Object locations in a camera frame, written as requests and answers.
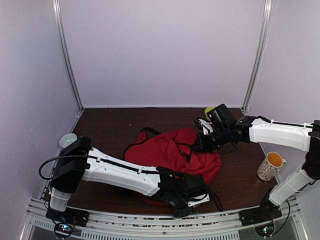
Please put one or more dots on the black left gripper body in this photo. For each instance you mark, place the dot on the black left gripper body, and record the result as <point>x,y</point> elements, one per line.
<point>177,212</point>

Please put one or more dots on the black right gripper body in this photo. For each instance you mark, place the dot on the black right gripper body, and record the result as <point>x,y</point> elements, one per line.
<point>213,143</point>

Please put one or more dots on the red student backpack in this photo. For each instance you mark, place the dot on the red student backpack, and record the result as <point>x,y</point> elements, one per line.
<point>155,149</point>

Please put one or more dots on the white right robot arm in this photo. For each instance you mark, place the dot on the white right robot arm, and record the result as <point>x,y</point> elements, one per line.
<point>221,127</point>

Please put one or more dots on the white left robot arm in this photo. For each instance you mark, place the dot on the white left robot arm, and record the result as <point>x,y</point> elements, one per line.
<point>79,161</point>

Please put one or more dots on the yellow green plastic bowl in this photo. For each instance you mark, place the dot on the yellow green plastic bowl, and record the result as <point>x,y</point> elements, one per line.
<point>206,111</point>

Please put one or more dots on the patterned mug orange inside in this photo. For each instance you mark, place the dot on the patterned mug orange inside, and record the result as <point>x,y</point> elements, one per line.
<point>272,163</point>

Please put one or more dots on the pale celadon ceramic bowl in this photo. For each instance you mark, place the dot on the pale celadon ceramic bowl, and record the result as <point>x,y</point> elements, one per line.
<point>67,140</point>

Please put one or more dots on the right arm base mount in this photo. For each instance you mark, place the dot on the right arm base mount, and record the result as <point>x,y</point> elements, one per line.
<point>266,211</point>

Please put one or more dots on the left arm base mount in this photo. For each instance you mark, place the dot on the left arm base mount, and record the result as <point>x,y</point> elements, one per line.
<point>71,216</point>

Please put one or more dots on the aluminium front rail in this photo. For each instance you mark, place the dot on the aluminium front rail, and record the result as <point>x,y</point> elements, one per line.
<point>226,225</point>

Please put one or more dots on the right aluminium corner post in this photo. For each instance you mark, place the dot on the right aluminium corner post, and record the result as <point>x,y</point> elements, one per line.
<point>257,64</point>

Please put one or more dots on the aluminium corner post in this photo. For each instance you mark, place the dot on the aluminium corner post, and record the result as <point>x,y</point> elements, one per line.
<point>56,4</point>
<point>257,64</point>

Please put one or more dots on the left aluminium corner post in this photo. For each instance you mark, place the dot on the left aluminium corner post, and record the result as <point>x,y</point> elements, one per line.
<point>56,4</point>

